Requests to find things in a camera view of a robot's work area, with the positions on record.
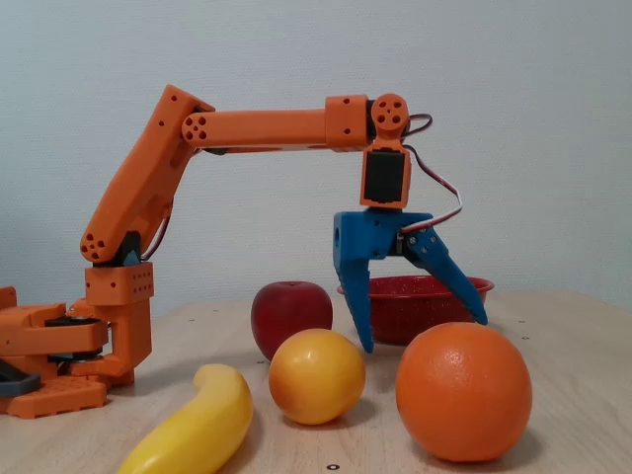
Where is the yellow orange peach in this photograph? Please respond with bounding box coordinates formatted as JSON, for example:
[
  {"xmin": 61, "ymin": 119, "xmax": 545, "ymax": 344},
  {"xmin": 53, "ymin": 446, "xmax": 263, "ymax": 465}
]
[{"xmin": 268, "ymin": 328, "xmax": 367, "ymax": 427}]

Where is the orange robot base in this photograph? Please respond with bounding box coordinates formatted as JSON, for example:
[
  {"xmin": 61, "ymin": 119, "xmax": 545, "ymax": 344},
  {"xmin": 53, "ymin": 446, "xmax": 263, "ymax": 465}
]
[{"xmin": 0, "ymin": 285, "xmax": 135, "ymax": 421}]

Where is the red shoulder cable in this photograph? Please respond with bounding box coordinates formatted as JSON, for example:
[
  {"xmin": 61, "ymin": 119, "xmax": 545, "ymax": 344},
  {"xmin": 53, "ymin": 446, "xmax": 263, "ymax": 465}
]
[{"xmin": 140, "ymin": 197, "xmax": 175, "ymax": 262}]

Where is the black table clamp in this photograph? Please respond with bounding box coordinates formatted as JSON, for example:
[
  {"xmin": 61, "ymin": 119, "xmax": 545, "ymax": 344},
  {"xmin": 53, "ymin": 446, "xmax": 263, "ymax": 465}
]
[{"xmin": 0, "ymin": 358, "xmax": 41, "ymax": 399}]

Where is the red speckled bowl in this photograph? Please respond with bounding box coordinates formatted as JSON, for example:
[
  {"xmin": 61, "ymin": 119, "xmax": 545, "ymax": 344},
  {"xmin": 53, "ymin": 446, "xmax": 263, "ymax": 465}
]
[{"xmin": 337, "ymin": 275, "xmax": 495, "ymax": 346}]

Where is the orange fruit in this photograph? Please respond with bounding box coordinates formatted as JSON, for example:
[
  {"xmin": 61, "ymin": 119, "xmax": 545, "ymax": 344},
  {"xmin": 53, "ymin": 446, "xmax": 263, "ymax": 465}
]
[{"xmin": 395, "ymin": 321, "xmax": 534, "ymax": 463}]

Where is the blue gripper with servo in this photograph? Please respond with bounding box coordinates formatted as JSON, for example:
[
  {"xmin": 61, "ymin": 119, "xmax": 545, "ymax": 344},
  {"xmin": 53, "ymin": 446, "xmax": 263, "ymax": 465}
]
[{"xmin": 332, "ymin": 210, "xmax": 490, "ymax": 355}]

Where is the yellow banana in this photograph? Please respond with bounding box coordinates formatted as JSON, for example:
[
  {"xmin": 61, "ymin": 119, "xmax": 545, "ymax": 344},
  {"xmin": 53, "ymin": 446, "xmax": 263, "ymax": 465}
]
[{"xmin": 117, "ymin": 363, "xmax": 255, "ymax": 474}]

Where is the red white gripper cable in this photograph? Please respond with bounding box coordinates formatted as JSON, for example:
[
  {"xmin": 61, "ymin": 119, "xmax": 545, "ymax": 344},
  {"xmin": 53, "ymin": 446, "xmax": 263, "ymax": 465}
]
[{"xmin": 399, "ymin": 113, "xmax": 465, "ymax": 234}]

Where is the red apple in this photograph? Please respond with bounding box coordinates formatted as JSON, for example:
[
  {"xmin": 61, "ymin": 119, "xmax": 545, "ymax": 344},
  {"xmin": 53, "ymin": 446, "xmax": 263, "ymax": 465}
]
[{"xmin": 250, "ymin": 280, "xmax": 334, "ymax": 362}]

